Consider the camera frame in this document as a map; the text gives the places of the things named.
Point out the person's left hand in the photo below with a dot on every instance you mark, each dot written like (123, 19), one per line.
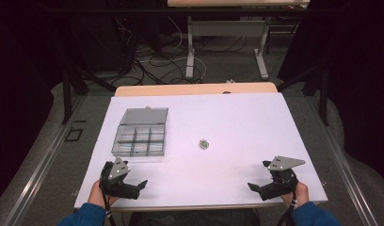
(97, 196)

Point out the small round metal part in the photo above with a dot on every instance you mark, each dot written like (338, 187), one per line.
(204, 144)

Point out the black metal stand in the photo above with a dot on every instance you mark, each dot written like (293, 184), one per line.
(69, 91)
(322, 91)

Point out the metal floor rail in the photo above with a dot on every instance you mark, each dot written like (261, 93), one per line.
(344, 163)
(39, 169)

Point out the wooden table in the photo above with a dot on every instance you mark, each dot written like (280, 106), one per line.
(193, 89)

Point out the clear plastic compartment box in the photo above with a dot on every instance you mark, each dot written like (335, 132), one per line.
(140, 138)

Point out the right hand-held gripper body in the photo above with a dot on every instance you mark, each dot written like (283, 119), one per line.
(281, 182)

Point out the person's right hand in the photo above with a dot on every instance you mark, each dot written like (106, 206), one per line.
(298, 195)

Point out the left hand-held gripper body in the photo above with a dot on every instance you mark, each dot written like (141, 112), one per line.
(116, 185)

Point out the white table mat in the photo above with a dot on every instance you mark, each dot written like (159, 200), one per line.
(231, 125)

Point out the grey-legged background desk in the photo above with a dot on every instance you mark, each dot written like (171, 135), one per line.
(227, 28)

